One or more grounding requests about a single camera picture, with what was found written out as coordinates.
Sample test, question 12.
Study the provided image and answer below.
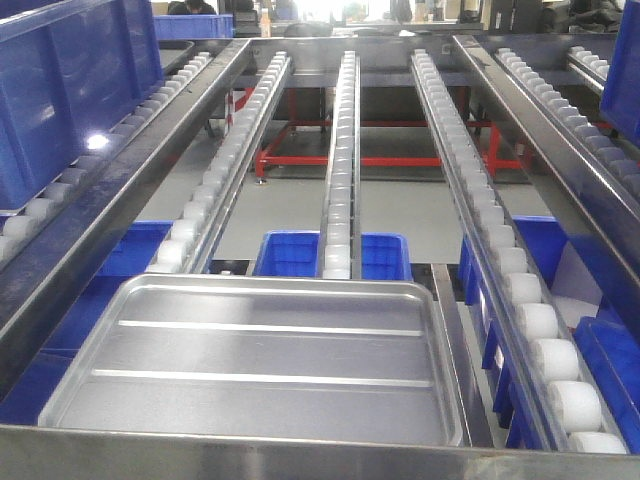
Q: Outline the large blue bin left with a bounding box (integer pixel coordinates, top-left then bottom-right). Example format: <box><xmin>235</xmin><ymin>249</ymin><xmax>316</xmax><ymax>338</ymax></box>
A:
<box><xmin>1</xmin><ymin>1</ymin><xmax>164</xmax><ymax>210</ymax></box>

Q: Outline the blue crate in background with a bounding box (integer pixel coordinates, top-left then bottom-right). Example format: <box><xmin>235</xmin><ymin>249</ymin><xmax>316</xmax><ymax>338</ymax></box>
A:
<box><xmin>154</xmin><ymin>14</ymin><xmax>234</xmax><ymax>40</ymax></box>

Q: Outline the blue bin upper right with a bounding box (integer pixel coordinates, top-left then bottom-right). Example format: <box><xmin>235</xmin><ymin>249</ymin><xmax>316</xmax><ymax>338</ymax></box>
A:
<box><xmin>600</xmin><ymin>1</ymin><xmax>639</xmax><ymax>147</ymax></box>

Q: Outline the silver ribbed metal tray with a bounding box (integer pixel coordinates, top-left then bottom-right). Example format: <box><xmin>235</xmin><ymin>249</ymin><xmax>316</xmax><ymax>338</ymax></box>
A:
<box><xmin>38</xmin><ymin>274</ymin><xmax>463</xmax><ymax>446</ymax></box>

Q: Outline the blue bin lower right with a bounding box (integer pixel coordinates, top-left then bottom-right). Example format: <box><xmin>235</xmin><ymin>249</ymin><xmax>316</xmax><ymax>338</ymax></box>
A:
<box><xmin>458</xmin><ymin>216</ymin><xmax>639</xmax><ymax>454</ymax></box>

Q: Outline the centre white roller track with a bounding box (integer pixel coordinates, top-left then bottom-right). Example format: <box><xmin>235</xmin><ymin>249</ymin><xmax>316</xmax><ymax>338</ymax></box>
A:
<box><xmin>317</xmin><ymin>50</ymin><xmax>360</xmax><ymax>279</ymax></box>

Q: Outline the red metal floor frame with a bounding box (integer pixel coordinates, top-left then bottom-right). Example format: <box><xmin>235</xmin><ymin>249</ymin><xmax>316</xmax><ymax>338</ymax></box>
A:
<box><xmin>253</xmin><ymin>120</ymin><xmax>524</xmax><ymax>183</ymax></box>

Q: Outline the blue bin lower centre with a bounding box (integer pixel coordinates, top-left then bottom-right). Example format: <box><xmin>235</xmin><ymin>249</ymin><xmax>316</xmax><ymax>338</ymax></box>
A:
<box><xmin>253</xmin><ymin>230</ymin><xmax>413</xmax><ymax>281</ymax></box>

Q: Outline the dark tray upper left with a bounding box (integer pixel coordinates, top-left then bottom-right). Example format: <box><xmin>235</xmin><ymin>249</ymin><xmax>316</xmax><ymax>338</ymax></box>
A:
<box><xmin>158</xmin><ymin>40</ymin><xmax>195</xmax><ymax>76</ymax></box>

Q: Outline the white roller track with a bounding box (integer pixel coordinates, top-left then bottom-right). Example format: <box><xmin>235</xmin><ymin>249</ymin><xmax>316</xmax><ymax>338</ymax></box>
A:
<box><xmin>317</xmin><ymin>50</ymin><xmax>360</xmax><ymax>279</ymax></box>
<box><xmin>146</xmin><ymin>51</ymin><xmax>292</xmax><ymax>273</ymax></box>
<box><xmin>411</xmin><ymin>49</ymin><xmax>629</xmax><ymax>454</ymax></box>

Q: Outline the right white roller track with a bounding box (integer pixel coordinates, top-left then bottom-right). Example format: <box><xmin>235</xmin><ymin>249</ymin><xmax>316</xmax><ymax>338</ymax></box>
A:
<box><xmin>411</xmin><ymin>49</ymin><xmax>629</xmax><ymax>454</ymax></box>

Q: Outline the blue bin lower left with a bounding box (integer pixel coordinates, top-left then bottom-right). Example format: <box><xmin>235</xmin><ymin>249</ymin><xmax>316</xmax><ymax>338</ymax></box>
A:
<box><xmin>1</xmin><ymin>220</ymin><xmax>172</xmax><ymax>425</ymax></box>

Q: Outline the far left roller track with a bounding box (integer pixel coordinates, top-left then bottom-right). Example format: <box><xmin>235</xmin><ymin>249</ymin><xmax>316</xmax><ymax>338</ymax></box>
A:
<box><xmin>1</xmin><ymin>51</ymin><xmax>213</xmax><ymax>266</ymax></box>

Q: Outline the left white roller track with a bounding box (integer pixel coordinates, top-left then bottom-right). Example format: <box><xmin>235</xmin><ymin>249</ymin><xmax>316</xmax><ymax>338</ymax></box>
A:
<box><xmin>146</xmin><ymin>51</ymin><xmax>292</xmax><ymax>273</ymax></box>

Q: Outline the steel front shelf rail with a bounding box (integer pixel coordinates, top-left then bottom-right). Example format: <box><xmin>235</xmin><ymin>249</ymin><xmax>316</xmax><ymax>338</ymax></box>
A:
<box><xmin>1</xmin><ymin>425</ymin><xmax>639</xmax><ymax>479</ymax></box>

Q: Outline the far right roller track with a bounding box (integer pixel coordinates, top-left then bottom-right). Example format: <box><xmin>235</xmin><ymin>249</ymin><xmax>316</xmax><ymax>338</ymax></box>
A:
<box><xmin>495</xmin><ymin>48</ymin><xmax>639</xmax><ymax>200</ymax></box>

